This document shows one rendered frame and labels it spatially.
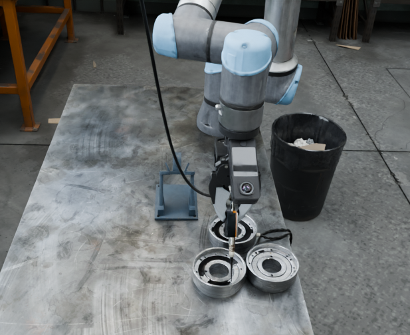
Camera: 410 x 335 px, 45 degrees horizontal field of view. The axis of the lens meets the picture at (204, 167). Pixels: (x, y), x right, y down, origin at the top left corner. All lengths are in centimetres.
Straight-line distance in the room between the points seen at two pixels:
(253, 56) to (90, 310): 55
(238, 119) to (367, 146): 235
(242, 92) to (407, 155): 240
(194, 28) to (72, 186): 55
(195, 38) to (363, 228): 176
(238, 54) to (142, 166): 62
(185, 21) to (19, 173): 196
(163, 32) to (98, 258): 48
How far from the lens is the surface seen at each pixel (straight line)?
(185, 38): 89
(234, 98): 80
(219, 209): 93
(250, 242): 106
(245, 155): 84
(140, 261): 105
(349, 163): 293
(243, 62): 77
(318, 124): 243
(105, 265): 105
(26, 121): 309
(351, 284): 221
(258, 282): 99
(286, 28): 128
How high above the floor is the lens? 156
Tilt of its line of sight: 35 degrees down
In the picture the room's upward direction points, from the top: 3 degrees clockwise
